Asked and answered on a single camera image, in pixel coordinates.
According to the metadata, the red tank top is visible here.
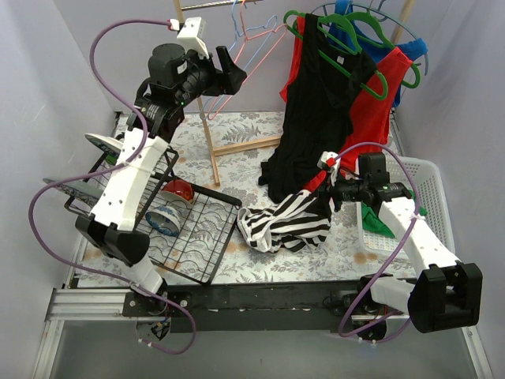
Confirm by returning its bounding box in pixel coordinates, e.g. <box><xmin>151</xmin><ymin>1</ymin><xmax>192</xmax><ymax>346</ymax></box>
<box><xmin>279</xmin><ymin>37</ymin><xmax>427</xmax><ymax>169</ymax></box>

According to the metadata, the blue white bowl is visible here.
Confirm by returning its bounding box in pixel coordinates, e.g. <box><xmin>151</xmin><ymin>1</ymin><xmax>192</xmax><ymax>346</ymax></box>
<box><xmin>145</xmin><ymin>206</ymin><xmax>181</xmax><ymax>237</ymax></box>

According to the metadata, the black white striped tank top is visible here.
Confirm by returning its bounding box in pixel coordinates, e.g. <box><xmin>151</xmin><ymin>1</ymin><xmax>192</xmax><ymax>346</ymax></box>
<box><xmin>237</xmin><ymin>190</ymin><xmax>331</xmax><ymax>253</ymax></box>

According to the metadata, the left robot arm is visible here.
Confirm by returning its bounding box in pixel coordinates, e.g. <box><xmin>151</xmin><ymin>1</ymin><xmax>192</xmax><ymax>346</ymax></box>
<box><xmin>76</xmin><ymin>43</ymin><xmax>247</xmax><ymax>316</ymax></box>

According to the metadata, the grey-green patterned plate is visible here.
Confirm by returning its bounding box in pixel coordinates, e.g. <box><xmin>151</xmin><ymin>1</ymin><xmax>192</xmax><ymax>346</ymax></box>
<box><xmin>54</xmin><ymin>181</ymin><xmax>103</xmax><ymax>207</ymax></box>

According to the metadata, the red bowl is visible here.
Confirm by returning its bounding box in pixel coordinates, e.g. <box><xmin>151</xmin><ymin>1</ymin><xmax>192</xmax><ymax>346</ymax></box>
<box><xmin>159</xmin><ymin>178</ymin><xmax>195</xmax><ymax>205</ymax></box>

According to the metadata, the green hanger front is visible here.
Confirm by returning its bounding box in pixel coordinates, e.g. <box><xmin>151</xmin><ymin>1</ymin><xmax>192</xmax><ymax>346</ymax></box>
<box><xmin>283</xmin><ymin>10</ymin><xmax>395</xmax><ymax>100</ymax></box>

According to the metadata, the blue wire hanger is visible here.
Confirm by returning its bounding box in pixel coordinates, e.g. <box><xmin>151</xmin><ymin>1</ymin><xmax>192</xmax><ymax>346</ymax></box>
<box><xmin>199</xmin><ymin>1</ymin><xmax>282</xmax><ymax>121</ymax></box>

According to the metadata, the white plastic basket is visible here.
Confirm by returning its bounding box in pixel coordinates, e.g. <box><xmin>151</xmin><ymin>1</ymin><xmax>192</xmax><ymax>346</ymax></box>
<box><xmin>356</xmin><ymin>156</ymin><xmax>456</xmax><ymax>256</ymax></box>

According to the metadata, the black wire dish rack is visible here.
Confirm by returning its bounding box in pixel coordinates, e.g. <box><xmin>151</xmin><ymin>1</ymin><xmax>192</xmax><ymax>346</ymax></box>
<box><xmin>63</xmin><ymin>132</ymin><xmax>242</xmax><ymax>286</ymax></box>

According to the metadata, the wooden clothes rack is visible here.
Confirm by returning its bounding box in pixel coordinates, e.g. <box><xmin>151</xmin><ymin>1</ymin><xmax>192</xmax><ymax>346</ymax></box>
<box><xmin>173</xmin><ymin>0</ymin><xmax>417</xmax><ymax>187</ymax></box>

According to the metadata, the white patterned plate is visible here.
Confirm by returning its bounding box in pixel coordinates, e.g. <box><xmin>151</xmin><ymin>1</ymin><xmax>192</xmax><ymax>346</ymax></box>
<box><xmin>84</xmin><ymin>133</ymin><xmax>123</xmax><ymax>157</ymax></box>

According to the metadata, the floral tablecloth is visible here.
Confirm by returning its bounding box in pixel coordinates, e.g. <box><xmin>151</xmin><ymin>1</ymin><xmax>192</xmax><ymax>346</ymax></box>
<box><xmin>80</xmin><ymin>111</ymin><xmax>425</xmax><ymax>285</ymax></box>

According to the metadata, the green hanger rear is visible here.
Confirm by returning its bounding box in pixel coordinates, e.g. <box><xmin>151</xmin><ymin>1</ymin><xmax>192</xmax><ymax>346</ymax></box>
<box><xmin>346</xmin><ymin>12</ymin><xmax>421</xmax><ymax>89</ymax></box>

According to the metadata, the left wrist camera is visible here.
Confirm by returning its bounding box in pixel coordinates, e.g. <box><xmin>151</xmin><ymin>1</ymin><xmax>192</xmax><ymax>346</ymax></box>
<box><xmin>167</xmin><ymin>17</ymin><xmax>210</xmax><ymax>58</ymax></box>

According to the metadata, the pink wire hanger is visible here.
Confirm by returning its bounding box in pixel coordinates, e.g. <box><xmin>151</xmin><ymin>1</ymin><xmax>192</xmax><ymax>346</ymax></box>
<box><xmin>204</xmin><ymin>0</ymin><xmax>290</xmax><ymax>119</ymax></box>

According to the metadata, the green hanger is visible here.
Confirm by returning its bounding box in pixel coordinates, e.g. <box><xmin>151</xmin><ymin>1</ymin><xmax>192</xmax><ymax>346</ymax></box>
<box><xmin>283</xmin><ymin>10</ymin><xmax>395</xmax><ymax>100</ymax></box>
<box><xmin>346</xmin><ymin>12</ymin><xmax>421</xmax><ymax>89</ymax></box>

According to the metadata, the blue tank top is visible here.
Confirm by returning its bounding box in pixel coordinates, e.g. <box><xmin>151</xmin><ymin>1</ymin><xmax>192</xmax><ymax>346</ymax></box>
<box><xmin>330</xmin><ymin>0</ymin><xmax>428</xmax><ymax>108</ymax></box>

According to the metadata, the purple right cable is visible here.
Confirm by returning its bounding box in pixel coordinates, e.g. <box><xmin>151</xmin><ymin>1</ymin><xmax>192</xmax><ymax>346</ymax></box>
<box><xmin>329</xmin><ymin>141</ymin><xmax>427</xmax><ymax>344</ymax></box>

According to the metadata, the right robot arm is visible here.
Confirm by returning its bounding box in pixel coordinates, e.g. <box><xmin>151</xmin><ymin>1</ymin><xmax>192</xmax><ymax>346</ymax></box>
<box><xmin>318</xmin><ymin>152</ymin><xmax>483</xmax><ymax>333</ymax></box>

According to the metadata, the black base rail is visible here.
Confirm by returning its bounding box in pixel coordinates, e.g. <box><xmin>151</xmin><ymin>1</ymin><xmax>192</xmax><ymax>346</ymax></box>
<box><xmin>122</xmin><ymin>278</ymin><xmax>415</xmax><ymax>336</ymax></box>

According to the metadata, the green shirt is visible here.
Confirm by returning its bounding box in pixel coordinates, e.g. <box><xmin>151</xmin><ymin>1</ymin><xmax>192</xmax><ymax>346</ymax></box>
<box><xmin>361</xmin><ymin>186</ymin><xmax>428</xmax><ymax>240</ymax></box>

